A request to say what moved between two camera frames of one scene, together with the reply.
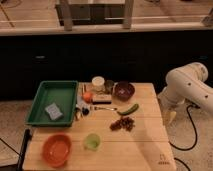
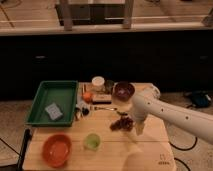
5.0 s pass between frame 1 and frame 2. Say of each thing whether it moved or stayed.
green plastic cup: stayed
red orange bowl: stayed
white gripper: moved
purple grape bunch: stayed
